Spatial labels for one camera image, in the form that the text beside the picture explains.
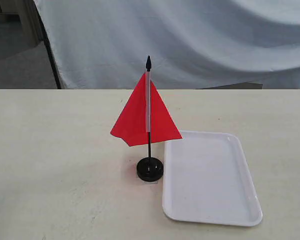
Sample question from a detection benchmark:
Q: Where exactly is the red flag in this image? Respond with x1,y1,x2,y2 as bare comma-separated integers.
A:
110,56,182,147

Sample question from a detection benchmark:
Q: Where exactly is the white draped cloth backdrop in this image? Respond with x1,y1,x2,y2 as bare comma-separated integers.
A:
35,0,300,89

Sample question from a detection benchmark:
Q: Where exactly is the white plastic tray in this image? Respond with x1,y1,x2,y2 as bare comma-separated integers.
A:
162,130,263,227

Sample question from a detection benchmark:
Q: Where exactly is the black backdrop frame pole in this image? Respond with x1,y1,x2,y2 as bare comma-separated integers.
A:
35,5,62,90

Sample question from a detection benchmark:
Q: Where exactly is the black round flag base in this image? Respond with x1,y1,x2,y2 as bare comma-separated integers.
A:
136,157,164,182

